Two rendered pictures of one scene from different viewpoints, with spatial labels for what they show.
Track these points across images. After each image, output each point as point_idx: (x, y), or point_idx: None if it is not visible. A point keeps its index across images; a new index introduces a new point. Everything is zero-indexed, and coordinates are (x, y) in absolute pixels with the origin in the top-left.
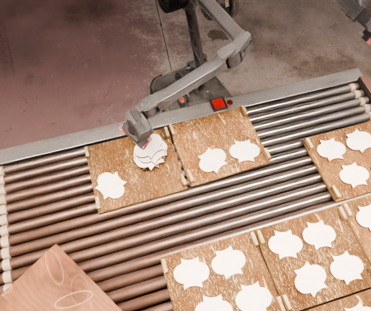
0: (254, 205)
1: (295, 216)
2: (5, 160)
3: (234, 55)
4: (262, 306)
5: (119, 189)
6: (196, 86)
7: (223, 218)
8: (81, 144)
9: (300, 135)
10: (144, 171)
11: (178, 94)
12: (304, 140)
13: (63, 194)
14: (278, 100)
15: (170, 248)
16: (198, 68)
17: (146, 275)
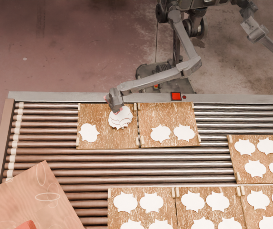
0: (180, 170)
1: (205, 186)
2: (26, 99)
3: (187, 70)
4: None
5: (93, 136)
6: (158, 82)
7: (156, 173)
8: (76, 101)
9: (227, 132)
10: (113, 129)
11: (146, 85)
12: (227, 136)
13: (57, 130)
14: (218, 104)
15: (116, 184)
16: (162, 72)
17: (96, 196)
